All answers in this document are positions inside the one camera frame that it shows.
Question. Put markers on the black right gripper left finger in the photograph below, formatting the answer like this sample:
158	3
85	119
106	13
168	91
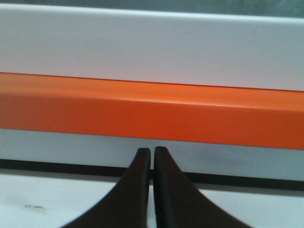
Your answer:
125	206

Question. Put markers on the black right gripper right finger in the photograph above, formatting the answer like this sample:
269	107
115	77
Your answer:
179	204

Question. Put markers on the fume hood sash orange strip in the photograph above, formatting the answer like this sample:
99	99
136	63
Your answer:
81	89

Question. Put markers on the white fume hood base cabinet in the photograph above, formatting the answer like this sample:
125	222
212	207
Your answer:
30	199

